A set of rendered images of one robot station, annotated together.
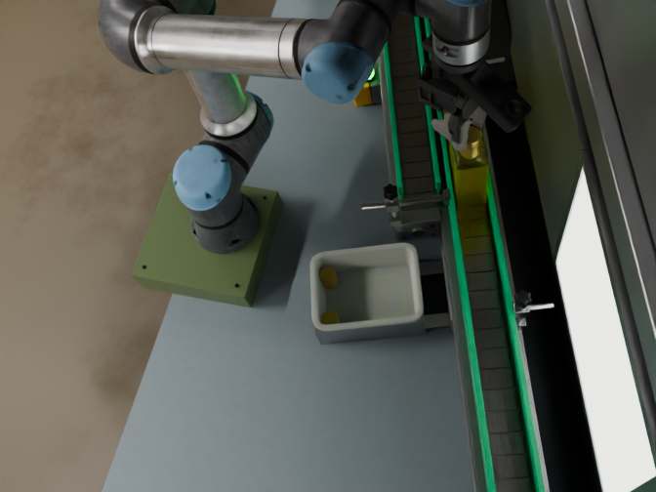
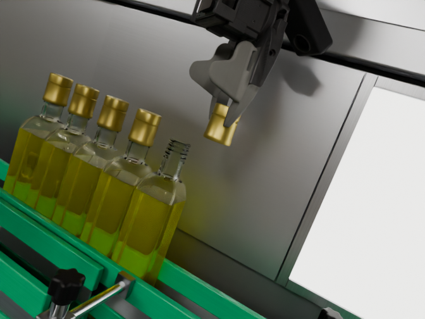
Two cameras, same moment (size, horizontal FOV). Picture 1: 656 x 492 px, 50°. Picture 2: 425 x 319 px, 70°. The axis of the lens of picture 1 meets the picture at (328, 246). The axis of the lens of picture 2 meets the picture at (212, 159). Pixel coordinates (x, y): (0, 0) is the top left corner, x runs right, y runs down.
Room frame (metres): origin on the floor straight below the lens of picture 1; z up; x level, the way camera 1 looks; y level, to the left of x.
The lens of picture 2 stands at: (0.57, 0.10, 1.19)
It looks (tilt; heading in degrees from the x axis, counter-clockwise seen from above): 8 degrees down; 274
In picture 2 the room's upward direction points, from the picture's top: 21 degrees clockwise
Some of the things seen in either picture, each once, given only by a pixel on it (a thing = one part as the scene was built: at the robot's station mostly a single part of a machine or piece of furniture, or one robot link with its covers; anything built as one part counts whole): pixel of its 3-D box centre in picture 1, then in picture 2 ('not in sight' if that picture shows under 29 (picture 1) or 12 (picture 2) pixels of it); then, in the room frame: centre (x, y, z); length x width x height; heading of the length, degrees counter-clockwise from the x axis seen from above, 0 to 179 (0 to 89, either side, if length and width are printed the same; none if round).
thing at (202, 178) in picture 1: (208, 183); not in sight; (0.85, 0.18, 0.98); 0.13 x 0.12 x 0.14; 137
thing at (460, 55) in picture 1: (459, 37); not in sight; (0.61, -0.26, 1.42); 0.08 x 0.08 x 0.05
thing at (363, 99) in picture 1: (365, 85); not in sight; (1.09, -0.22, 0.79); 0.07 x 0.07 x 0.07; 74
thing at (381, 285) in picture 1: (367, 293); not in sight; (0.58, -0.04, 0.80); 0.22 x 0.17 x 0.09; 74
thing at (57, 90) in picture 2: not in sight; (58, 89); (0.86, -0.36, 1.14); 0.04 x 0.04 x 0.04
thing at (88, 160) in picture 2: not in sight; (82, 208); (0.75, -0.33, 0.99); 0.06 x 0.06 x 0.21; 74
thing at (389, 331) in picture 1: (381, 293); not in sight; (0.57, -0.07, 0.79); 0.27 x 0.17 x 0.08; 74
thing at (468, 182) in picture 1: (470, 178); (143, 245); (0.64, -0.29, 0.99); 0.06 x 0.06 x 0.21; 76
